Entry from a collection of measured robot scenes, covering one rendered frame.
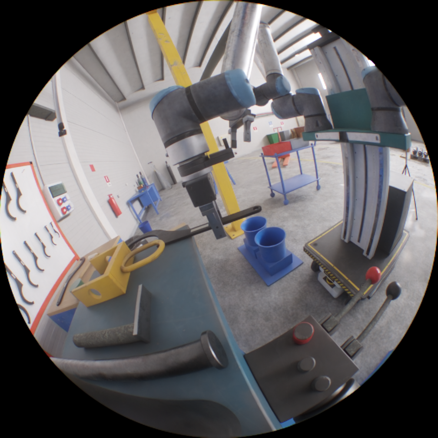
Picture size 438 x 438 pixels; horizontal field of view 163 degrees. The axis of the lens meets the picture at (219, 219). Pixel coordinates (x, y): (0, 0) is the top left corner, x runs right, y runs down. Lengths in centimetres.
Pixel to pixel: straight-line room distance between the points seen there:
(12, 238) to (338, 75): 287
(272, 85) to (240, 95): 48
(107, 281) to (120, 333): 14
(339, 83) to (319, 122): 33
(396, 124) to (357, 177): 55
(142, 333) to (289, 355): 20
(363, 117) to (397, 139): 29
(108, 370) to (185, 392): 10
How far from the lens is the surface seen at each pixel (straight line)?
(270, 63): 86
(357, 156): 113
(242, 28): 56
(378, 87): 75
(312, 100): 100
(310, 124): 99
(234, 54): 50
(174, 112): 32
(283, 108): 107
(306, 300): 142
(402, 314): 162
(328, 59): 118
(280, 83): 76
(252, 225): 184
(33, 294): 198
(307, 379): 23
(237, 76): 32
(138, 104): 1117
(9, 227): 211
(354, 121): 100
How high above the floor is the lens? 125
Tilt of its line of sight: 26 degrees down
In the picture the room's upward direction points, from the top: 22 degrees counter-clockwise
